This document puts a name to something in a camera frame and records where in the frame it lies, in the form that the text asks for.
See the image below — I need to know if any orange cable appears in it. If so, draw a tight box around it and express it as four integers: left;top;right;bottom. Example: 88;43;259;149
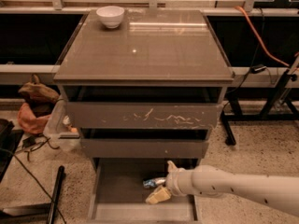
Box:
234;5;292;68

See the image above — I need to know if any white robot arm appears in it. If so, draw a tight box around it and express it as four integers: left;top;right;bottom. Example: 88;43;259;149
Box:
143;161;299;217

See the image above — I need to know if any black table leg frame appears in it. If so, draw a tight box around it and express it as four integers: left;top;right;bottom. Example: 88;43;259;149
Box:
221;71;299;146

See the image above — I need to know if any black floor cable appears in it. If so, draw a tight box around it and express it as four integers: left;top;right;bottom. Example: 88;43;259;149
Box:
0;147;67;224

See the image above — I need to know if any grey open bottom drawer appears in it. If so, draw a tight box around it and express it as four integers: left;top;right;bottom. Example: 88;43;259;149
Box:
87;159;202;224

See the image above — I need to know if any white ceramic bowl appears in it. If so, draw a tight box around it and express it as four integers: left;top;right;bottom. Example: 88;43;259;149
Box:
96;6;124;29

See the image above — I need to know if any grey top drawer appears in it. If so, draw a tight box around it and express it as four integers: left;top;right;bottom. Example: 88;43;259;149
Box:
66;102;222;130

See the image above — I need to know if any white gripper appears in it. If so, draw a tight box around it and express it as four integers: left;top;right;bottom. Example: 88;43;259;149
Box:
146;161;193;204

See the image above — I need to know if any black metal bar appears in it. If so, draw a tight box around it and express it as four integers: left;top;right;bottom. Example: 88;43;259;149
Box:
46;166;64;224

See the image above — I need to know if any grey drawer cabinet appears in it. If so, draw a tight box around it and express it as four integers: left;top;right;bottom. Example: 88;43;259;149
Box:
53;8;235;224

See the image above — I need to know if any clear plastic container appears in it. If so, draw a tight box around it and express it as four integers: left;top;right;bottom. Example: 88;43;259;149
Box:
43;100;80;152

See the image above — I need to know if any grey middle drawer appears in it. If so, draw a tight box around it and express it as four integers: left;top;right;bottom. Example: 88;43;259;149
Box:
81;139;208;159

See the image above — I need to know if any black power adapter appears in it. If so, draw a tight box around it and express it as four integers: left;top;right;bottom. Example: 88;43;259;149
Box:
250;64;266;74

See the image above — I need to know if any blue silver redbull can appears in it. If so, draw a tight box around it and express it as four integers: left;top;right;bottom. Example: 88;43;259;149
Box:
143;177;166;189

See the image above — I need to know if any orange cloth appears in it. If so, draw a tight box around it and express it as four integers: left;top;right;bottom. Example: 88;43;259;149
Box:
17;103;50;134

